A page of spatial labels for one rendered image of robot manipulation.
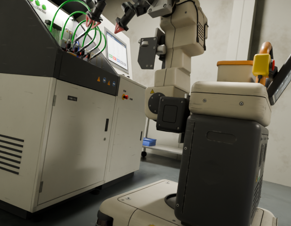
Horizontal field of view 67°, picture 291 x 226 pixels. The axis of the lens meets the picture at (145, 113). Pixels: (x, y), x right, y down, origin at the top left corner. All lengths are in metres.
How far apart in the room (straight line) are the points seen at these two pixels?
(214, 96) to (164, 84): 0.33
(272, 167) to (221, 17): 2.51
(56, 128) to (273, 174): 3.10
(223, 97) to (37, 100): 0.97
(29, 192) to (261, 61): 1.24
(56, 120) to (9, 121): 0.29
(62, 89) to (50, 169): 0.46
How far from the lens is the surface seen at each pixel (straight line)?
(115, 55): 2.31
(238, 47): 3.73
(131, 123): 2.13
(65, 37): 2.15
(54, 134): 1.33
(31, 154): 1.36
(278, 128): 3.70
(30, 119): 1.37
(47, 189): 1.42
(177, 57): 1.12
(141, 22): 4.99
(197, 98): 0.81
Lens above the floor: 0.65
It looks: 1 degrees up
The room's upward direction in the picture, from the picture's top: 8 degrees clockwise
